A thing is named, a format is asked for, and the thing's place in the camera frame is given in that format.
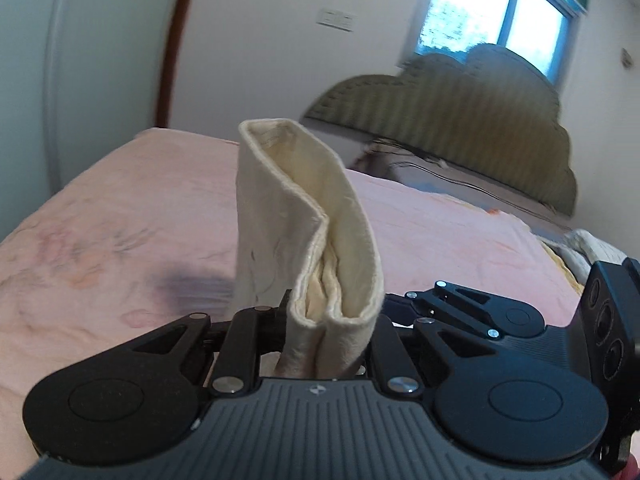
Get grey pillow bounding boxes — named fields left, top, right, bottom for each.
left=349, top=137, right=576, bottom=233

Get window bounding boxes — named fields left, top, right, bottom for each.
left=412, top=0, right=594, bottom=87

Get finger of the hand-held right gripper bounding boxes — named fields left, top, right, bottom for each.
left=384, top=281, right=502, bottom=340

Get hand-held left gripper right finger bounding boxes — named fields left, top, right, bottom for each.
left=368, top=313, right=485, bottom=397

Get olive padded headboard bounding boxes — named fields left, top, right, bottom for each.
left=303, top=43, right=579, bottom=219

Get white crumpled cloth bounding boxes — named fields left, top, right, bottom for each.
left=539, top=229, right=627, bottom=292

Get cream white pants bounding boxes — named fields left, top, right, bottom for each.
left=233, top=118, right=385, bottom=380

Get brown wooden door frame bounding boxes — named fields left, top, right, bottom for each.
left=153, top=0, right=204, bottom=130

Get pink bed blanket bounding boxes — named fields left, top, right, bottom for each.
left=0, top=127, right=587, bottom=467

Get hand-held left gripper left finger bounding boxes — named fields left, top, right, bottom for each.
left=118, top=289, right=294, bottom=396

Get white floral sliding door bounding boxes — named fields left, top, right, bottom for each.
left=49, top=0, right=190, bottom=198

